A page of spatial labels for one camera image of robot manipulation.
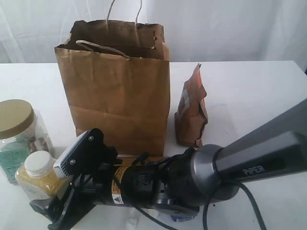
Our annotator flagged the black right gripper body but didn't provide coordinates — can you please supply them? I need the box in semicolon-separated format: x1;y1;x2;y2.
73;154;199;215

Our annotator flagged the yellow millet bottle white cap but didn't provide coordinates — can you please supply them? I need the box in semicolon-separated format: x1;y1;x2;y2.
15;150;70;201

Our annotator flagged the clear nut jar gold lid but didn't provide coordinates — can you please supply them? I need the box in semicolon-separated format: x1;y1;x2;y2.
0;99;55;184

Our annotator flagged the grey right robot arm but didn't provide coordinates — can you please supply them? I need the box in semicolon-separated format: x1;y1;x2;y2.
30;101;307;230

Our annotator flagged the brown paper bag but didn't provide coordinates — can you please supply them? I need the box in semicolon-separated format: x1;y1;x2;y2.
55;19;170;156

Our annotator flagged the brown stand-up pouch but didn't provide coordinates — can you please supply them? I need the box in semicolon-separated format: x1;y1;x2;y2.
174;63;208;148

